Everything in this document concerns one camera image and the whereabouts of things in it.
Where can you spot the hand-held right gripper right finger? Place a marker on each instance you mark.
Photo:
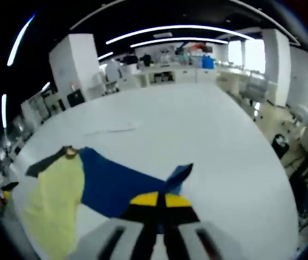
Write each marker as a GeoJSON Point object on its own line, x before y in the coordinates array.
{"type": "Point", "coordinates": [192, 238]}

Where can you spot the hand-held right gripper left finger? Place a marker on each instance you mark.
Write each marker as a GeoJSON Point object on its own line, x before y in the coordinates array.
{"type": "Point", "coordinates": [121, 238]}

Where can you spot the yellow blue black garment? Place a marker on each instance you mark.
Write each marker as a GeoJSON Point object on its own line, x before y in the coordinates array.
{"type": "Point", "coordinates": [105, 187]}

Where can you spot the white ceiling light strip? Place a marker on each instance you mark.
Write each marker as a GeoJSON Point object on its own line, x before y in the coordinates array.
{"type": "Point", "coordinates": [105, 55]}
{"type": "Point", "coordinates": [178, 40]}
{"type": "Point", "coordinates": [181, 27]}
{"type": "Point", "coordinates": [21, 39]}
{"type": "Point", "coordinates": [4, 111]}

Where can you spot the black low cabinet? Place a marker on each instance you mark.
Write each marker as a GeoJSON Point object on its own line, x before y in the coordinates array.
{"type": "Point", "coordinates": [75, 98]}

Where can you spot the black chair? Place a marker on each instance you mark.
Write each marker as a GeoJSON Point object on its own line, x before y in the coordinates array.
{"type": "Point", "coordinates": [281, 146]}

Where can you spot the white square pillar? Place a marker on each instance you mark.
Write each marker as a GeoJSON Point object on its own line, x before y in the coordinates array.
{"type": "Point", "coordinates": [277, 67]}
{"type": "Point", "coordinates": [74, 62]}

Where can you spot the white tall cabinet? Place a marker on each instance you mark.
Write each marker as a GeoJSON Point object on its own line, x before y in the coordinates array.
{"type": "Point", "coordinates": [113, 70]}

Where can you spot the white counter cabinets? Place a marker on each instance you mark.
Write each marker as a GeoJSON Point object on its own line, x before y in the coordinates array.
{"type": "Point", "coordinates": [181, 75]}

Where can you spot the blue bin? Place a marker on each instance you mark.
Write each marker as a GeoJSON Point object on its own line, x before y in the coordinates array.
{"type": "Point", "coordinates": [208, 62]}

